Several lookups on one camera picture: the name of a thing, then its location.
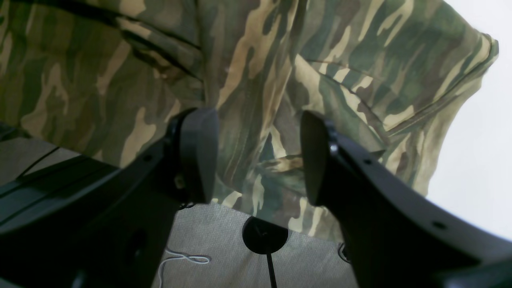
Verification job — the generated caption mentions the white cord on floor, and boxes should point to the white cord on floor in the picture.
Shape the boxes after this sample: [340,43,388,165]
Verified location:
[158,248,210,288]

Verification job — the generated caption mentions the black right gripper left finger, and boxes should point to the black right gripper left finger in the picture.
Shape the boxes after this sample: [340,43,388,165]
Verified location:
[0,108,219,288]

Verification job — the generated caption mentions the camouflage t-shirt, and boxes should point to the camouflage t-shirt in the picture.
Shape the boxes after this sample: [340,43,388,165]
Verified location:
[0,0,499,242]

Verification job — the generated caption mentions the black round stand base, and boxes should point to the black round stand base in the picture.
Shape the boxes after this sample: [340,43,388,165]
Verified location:
[242,216,290,288]

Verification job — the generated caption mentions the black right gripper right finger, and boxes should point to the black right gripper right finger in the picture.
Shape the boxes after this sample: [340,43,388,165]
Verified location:
[300,111,512,288]

